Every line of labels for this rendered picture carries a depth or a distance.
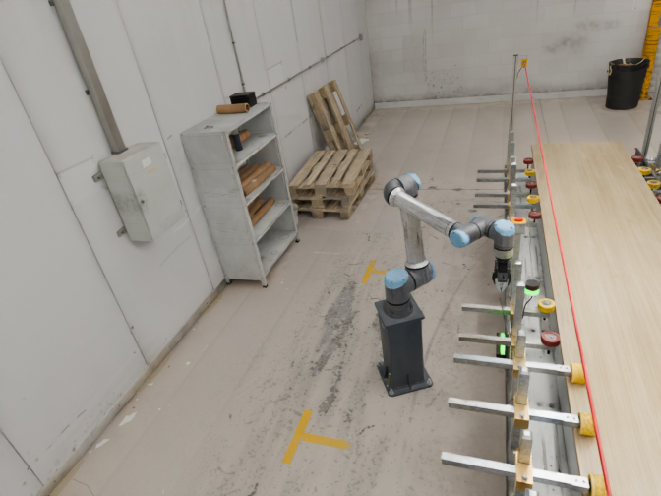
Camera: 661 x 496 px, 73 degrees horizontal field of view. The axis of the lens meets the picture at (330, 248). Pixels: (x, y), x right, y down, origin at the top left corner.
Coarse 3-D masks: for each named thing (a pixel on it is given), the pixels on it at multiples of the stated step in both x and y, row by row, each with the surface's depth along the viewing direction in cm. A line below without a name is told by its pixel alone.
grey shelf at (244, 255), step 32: (192, 128) 384; (224, 128) 369; (256, 128) 451; (192, 160) 392; (224, 160) 375; (256, 160) 471; (224, 192) 393; (256, 192) 415; (288, 192) 476; (224, 224) 412; (256, 224) 443; (288, 224) 502; (224, 256) 434; (256, 256) 421
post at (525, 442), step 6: (522, 432) 149; (528, 432) 148; (522, 438) 147; (528, 438) 147; (522, 444) 149; (528, 444) 148; (522, 450) 150; (528, 450) 149; (522, 456) 152; (528, 456) 151; (522, 462) 153; (528, 462) 152; (516, 492) 163; (522, 492) 162
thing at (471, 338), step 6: (462, 336) 224; (468, 336) 224; (474, 336) 223; (480, 336) 222; (486, 336) 222; (492, 336) 221; (480, 342) 222; (486, 342) 221; (492, 342) 220; (498, 342) 219; (504, 342) 218; (510, 342) 217; (528, 342) 214; (534, 342) 214; (540, 342) 213; (534, 348) 214; (540, 348) 213; (546, 348) 212; (552, 348) 211
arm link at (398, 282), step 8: (392, 272) 279; (400, 272) 277; (408, 272) 279; (384, 280) 280; (392, 280) 272; (400, 280) 270; (408, 280) 275; (392, 288) 273; (400, 288) 272; (408, 288) 276; (392, 296) 276; (400, 296) 275; (408, 296) 280
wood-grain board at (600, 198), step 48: (576, 144) 404; (576, 192) 327; (624, 192) 317; (576, 240) 274; (624, 240) 267; (576, 288) 236; (624, 288) 231; (624, 336) 204; (576, 384) 186; (624, 384) 182; (576, 432) 167; (624, 432) 165; (624, 480) 150
